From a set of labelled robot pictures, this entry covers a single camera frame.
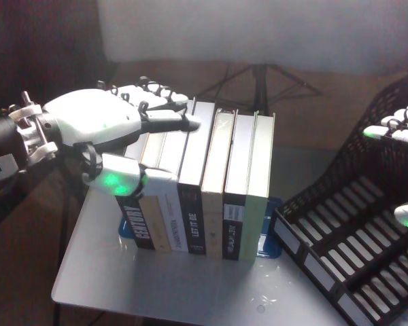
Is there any black folding stand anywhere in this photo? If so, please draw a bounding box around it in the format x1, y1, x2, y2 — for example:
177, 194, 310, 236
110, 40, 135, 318
195, 62, 324, 115

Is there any beige spine book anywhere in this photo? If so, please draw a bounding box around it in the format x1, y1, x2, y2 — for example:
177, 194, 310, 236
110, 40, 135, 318
141, 132, 181, 253

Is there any cream yellow book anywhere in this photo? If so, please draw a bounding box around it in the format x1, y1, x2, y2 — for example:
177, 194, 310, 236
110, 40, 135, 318
200, 107, 238, 259

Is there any white backdrop cloth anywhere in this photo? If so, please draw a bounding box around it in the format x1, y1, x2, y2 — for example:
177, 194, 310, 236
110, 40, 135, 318
98, 0, 408, 71

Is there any pale green book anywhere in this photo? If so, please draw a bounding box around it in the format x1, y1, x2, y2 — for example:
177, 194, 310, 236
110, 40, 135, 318
239, 110, 276, 263

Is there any white spine book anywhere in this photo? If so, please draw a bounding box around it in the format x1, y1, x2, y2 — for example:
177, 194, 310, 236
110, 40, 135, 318
158, 130, 191, 253

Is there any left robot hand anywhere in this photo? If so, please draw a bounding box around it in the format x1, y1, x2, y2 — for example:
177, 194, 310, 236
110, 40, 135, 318
42, 76, 202, 198

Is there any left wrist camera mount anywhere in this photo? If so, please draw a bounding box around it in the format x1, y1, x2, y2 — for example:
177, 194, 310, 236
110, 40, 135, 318
0, 152, 21, 187

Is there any black mesh file tray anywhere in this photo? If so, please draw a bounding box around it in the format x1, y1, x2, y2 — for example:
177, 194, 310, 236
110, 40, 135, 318
270, 69, 408, 326

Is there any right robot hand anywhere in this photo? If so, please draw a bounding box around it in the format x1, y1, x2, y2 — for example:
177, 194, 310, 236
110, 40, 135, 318
362, 101, 408, 229

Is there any blue bookend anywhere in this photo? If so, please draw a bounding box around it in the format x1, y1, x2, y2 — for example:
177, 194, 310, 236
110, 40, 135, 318
118, 196, 283, 261

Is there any black Century book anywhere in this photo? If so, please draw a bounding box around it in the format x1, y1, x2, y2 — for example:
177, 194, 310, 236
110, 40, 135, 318
115, 134, 163, 251

